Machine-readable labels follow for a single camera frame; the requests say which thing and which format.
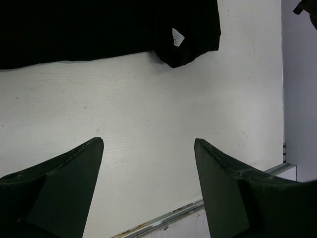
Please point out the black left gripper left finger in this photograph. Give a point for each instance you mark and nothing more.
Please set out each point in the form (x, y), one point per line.
(51, 199)

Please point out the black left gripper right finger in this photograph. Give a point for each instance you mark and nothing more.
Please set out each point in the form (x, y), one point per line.
(243, 202)

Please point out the black t-shirt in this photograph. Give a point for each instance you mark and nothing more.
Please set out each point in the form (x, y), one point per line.
(43, 31)

